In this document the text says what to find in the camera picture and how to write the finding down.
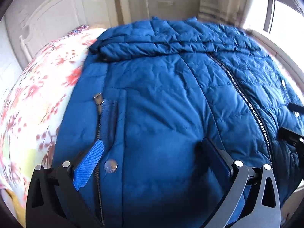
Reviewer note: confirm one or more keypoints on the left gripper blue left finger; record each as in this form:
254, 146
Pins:
53, 197

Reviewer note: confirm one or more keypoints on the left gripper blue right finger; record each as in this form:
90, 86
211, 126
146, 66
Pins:
262, 207

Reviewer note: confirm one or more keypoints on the blue puffer jacket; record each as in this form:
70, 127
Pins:
152, 91

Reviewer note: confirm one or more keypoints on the floral bed blanket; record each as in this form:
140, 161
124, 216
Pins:
33, 110

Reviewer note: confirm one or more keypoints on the patterned window curtain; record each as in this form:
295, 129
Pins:
230, 12

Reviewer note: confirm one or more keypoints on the white bed headboard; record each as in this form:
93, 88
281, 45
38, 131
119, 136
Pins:
31, 24

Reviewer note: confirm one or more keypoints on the wall power socket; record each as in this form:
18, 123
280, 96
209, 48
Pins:
165, 4

